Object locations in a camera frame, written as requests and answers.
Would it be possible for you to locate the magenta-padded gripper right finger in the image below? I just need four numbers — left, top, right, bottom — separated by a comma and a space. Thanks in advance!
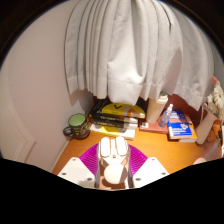
128, 144, 170, 189

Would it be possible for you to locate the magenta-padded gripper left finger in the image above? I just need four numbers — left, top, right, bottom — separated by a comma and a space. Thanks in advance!
57, 143, 100, 189

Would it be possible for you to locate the white computer mouse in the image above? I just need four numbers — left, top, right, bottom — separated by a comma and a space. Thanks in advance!
97, 135, 130, 185

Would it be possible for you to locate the dark mug green inside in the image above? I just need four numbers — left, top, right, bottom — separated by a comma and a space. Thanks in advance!
62, 113, 91, 140

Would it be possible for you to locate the red notebook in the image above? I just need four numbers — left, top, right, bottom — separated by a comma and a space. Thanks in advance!
138, 120, 169, 135

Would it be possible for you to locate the blue cover book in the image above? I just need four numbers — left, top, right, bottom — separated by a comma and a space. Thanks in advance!
166, 109, 194, 140

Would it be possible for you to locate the yellow and white book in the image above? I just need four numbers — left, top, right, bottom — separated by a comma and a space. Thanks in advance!
89, 123, 137, 140

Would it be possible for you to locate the clear spray bottle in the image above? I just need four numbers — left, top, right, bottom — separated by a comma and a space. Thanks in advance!
157, 103, 174, 129

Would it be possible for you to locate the orange cover book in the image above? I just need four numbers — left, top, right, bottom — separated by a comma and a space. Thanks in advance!
178, 114, 199, 144

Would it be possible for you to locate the dark thin book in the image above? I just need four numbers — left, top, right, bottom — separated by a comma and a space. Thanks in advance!
88, 111, 139, 125
89, 118, 139, 130

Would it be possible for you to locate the beige cylindrical container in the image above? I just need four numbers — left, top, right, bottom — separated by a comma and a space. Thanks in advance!
145, 90, 169, 125

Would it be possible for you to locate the black and yellow book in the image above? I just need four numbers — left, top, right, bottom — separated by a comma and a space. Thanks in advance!
89, 99, 147, 120

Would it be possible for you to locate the white ceramic vase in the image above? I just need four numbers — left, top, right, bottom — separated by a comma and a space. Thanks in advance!
195, 103, 219, 146

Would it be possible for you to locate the light grey curtain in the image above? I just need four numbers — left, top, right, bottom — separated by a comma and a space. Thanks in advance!
64, 0, 216, 112

